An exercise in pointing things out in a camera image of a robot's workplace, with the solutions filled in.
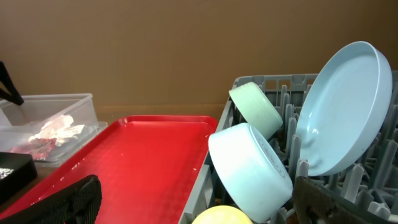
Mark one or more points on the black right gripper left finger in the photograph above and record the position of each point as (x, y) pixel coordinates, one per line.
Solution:
(78, 203)

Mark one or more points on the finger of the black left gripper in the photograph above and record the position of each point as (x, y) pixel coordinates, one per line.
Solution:
(11, 95)

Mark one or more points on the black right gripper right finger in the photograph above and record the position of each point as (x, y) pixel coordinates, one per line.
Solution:
(315, 204)

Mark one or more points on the red snack wrapper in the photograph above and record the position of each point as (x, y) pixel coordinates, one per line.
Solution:
(39, 149)

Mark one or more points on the light blue bowl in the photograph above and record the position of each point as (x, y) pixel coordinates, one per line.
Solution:
(250, 171)

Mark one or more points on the yellow plastic cup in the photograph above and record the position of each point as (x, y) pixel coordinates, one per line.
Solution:
(222, 214)

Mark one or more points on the light blue plate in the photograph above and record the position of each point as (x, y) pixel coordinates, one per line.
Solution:
(344, 109)

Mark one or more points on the green bowl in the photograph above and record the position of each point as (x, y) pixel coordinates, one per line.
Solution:
(256, 109)

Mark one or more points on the clear plastic waste bin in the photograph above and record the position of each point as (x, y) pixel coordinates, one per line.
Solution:
(19, 123)

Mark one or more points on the black food waste tray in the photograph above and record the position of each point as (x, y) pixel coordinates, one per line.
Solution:
(24, 172)

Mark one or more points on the crumpled white tissue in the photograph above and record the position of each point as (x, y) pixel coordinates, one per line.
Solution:
(61, 129)

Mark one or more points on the red serving tray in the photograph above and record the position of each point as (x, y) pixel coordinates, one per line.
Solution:
(147, 166)

